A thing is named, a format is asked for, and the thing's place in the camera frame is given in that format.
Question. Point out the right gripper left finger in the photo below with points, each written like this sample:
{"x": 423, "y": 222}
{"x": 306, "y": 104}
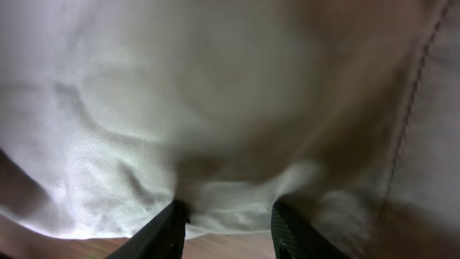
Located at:
{"x": 161, "y": 238}

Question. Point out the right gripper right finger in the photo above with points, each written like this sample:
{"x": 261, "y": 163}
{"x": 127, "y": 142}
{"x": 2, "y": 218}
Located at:
{"x": 295, "y": 238}

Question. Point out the beige cotton shorts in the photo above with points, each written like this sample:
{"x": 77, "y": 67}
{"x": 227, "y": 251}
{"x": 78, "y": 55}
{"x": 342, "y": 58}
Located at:
{"x": 346, "y": 110}

